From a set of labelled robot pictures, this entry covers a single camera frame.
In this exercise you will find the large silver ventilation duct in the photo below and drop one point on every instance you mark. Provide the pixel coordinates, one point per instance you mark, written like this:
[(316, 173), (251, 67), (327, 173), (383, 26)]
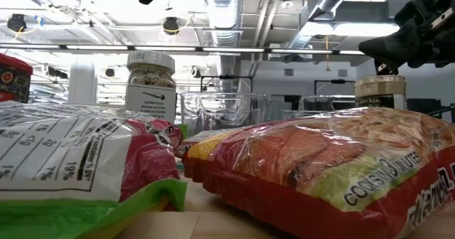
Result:
[(224, 4)]

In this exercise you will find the tan-lidded jar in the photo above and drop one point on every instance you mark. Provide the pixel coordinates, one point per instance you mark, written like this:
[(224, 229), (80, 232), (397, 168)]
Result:
[(380, 87)]

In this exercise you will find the green-edged pink ramen packet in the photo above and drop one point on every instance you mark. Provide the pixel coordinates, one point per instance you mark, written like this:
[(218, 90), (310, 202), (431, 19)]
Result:
[(71, 153)]

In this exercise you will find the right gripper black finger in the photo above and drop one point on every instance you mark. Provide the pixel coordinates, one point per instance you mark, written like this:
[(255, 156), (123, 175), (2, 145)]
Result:
[(391, 48)]

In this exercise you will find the bright ceiling light panel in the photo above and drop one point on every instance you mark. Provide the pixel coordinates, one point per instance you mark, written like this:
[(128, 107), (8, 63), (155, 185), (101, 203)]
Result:
[(355, 29)]

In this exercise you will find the black stand frame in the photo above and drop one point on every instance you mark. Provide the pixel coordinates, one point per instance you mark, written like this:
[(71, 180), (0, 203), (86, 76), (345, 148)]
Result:
[(334, 81), (227, 77)]

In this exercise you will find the red roast beef ramen packet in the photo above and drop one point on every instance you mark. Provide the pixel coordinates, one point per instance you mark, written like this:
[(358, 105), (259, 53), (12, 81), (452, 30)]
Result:
[(185, 148)]

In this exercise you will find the white pillar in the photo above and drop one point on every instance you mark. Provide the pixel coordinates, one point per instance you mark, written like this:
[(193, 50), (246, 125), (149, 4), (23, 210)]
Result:
[(82, 79)]

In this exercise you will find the long ceiling light strip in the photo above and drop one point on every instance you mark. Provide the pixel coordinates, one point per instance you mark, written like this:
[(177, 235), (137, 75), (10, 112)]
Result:
[(163, 48)]

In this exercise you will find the red floral spice tin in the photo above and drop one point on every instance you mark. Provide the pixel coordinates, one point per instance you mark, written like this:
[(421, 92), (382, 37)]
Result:
[(14, 79)]

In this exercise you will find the white-lidded seasoning jar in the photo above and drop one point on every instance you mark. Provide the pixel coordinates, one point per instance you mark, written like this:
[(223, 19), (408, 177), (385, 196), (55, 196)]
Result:
[(151, 100)]

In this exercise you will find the round ceiling smoke detector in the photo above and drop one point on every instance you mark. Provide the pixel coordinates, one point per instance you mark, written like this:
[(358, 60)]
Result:
[(286, 2)]

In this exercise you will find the clear plastic container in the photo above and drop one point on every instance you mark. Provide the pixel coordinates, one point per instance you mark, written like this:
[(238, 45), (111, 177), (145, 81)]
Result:
[(190, 111), (320, 104)]

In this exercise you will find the red yellow ramen packet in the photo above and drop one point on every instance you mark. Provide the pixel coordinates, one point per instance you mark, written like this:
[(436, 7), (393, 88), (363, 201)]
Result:
[(302, 168)]

